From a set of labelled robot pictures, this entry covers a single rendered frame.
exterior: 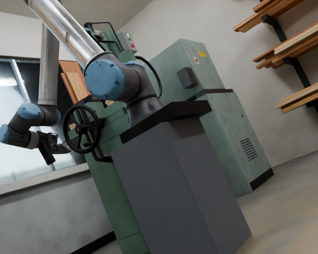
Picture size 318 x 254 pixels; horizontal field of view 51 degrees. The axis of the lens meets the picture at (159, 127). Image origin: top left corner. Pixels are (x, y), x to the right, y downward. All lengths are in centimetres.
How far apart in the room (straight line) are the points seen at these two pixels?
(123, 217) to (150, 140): 93
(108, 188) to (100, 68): 104
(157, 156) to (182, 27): 352
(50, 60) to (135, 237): 113
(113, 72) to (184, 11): 349
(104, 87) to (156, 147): 30
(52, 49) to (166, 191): 89
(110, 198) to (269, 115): 252
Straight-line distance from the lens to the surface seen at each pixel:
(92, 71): 131
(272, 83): 414
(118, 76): 126
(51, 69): 172
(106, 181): 215
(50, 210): 332
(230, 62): 431
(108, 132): 209
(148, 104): 141
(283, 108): 369
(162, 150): 127
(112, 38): 256
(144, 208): 138
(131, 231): 213
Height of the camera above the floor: 34
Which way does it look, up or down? 9 degrees up
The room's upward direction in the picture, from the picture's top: 23 degrees counter-clockwise
